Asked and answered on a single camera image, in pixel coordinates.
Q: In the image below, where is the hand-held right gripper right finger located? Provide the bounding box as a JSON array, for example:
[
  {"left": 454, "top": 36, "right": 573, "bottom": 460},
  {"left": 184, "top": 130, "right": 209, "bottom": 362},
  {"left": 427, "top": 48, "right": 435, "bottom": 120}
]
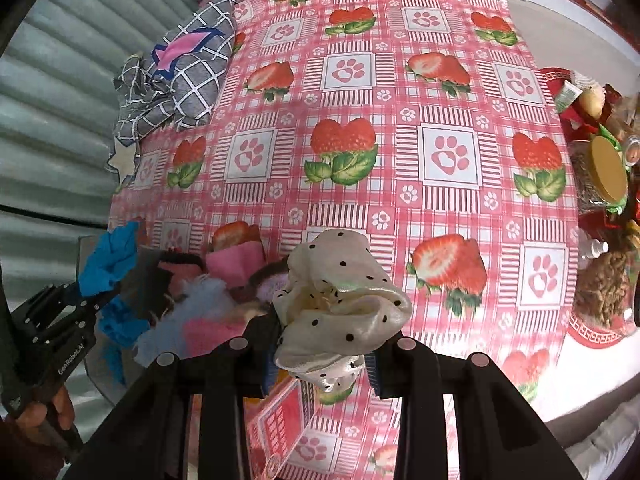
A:
[{"left": 364, "top": 334, "right": 583, "bottom": 480}]

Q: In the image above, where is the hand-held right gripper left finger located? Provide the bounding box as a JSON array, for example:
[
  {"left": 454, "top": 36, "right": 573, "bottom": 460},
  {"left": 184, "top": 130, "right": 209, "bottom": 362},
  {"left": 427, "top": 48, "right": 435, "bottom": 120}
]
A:
[{"left": 65, "top": 310, "right": 286, "bottom": 480}]

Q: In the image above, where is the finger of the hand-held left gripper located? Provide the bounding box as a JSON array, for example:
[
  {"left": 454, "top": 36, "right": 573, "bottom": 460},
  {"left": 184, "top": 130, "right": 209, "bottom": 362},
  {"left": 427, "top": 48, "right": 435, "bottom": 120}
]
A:
[{"left": 12, "top": 282, "right": 126, "bottom": 328}]

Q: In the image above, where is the red storage box white inside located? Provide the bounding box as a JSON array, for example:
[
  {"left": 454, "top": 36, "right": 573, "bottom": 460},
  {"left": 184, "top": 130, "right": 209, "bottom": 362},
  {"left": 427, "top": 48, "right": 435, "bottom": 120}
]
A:
[{"left": 80, "top": 232, "right": 323, "bottom": 480}]

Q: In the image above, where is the blue cloth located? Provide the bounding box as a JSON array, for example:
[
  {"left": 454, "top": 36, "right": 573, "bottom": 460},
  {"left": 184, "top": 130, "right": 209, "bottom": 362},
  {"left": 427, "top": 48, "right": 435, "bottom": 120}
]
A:
[
  {"left": 97, "top": 296, "right": 152, "bottom": 386},
  {"left": 78, "top": 220, "right": 142, "bottom": 298}
]

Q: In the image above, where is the pink fluffy cloth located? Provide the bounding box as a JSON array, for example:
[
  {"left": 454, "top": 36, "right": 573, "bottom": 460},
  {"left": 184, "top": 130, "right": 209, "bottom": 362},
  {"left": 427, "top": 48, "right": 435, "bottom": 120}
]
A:
[{"left": 181, "top": 317, "right": 252, "bottom": 361}]

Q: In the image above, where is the cream polka dot scrunchie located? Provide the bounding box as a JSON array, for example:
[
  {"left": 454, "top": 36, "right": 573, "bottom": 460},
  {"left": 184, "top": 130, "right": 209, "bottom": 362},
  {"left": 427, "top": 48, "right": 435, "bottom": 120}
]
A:
[{"left": 272, "top": 228, "right": 414, "bottom": 392}]

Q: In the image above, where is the light blue fluffy scrunchie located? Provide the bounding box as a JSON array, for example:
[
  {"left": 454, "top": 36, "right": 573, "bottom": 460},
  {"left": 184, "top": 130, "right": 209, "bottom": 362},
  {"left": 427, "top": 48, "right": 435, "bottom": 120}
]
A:
[{"left": 134, "top": 277, "right": 232, "bottom": 367}]

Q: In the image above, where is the pink knitted sock dark cuff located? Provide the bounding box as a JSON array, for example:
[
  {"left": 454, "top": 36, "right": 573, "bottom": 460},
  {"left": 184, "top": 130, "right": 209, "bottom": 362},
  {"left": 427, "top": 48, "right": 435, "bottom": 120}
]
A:
[{"left": 156, "top": 250, "right": 207, "bottom": 297}]

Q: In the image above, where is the person's left forearm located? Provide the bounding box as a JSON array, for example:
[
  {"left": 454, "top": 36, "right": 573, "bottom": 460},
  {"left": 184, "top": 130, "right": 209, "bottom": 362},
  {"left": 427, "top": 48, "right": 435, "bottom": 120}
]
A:
[{"left": 0, "top": 415, "right": 67, "bottom": 480}]

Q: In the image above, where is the person's left hand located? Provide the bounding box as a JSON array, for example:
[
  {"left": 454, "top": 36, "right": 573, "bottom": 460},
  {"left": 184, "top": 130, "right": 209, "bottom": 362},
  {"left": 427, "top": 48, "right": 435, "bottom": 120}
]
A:
[{"left": 12, "top": 387, "right": 77, "bottom": 443}]

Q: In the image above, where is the pink folded cloth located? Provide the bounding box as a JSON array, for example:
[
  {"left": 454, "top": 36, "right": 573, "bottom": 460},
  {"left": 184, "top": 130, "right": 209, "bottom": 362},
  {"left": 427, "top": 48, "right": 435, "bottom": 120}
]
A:
[{"left": 204, "top": 242, "right": 267, "bottom": 290}]

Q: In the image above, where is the grey green curtain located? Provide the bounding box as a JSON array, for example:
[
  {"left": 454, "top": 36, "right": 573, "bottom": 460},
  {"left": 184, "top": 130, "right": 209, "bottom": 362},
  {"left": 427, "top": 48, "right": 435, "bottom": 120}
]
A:
[{"left": 0, "top": 0, "right": 211, "bottom": 411}]

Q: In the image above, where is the red snack tray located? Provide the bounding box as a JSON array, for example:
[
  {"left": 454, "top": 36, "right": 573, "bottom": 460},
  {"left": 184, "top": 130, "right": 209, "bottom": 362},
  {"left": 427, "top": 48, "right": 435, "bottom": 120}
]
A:
[{"left": 540, "top": 66, "right": 640, "bottom": 352}]

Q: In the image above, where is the grey plaid star print cloth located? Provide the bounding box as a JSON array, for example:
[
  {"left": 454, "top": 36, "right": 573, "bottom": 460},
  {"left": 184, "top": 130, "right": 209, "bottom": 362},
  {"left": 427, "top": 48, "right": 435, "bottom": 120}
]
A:
[{"left": 106, "top": 0, "right": 239, "bottom": 184}]

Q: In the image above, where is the white cloth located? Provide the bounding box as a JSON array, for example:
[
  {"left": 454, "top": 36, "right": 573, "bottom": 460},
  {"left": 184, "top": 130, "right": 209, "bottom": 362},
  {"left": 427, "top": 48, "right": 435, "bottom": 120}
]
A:
[{"left": 547, "top": 395, "right": 640, "bottom": 480}]

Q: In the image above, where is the bag of brown snacks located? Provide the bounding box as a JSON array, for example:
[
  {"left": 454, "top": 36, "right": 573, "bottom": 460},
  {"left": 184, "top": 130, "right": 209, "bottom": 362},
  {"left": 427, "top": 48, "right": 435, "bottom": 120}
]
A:
[{"left": 574, "top": 250, "right": 637, "bottom": 328}]

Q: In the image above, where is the small white bottle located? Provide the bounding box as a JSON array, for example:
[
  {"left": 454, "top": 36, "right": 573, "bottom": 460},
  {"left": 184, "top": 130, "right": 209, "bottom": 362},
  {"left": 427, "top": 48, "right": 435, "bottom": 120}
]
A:
[{"left": 576, "top": 239, "right": 610, "bottom": 262}]

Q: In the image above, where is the strawberry paw print tablecloth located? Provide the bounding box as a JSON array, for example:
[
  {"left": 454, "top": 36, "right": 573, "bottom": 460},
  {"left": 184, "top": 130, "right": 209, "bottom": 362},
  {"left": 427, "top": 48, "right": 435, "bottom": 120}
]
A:
[{"left": 106, "top": 0, "right": 583, "bottom": 480}]

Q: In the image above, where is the jar with yellow lid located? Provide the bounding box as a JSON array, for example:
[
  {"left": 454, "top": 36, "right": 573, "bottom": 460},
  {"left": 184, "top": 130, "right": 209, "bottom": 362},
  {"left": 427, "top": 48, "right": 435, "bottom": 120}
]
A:
[{"left": 569, "top": 135, "right": 632, "bottom": 215}]

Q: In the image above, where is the green white snack packet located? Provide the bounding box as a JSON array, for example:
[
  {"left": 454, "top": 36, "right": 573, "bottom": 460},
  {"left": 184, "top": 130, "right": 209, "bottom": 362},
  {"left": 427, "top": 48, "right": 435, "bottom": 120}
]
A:
[{"left": 554, "top": 80, "right": 584, "bottom": 112}]

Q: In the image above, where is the paper cup cake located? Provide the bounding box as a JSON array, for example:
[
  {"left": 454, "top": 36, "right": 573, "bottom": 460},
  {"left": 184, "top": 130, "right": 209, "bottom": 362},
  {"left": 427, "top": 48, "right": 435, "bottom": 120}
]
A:
[{"left": 572, "top": 72, "right": 607, "bottom": 117}]

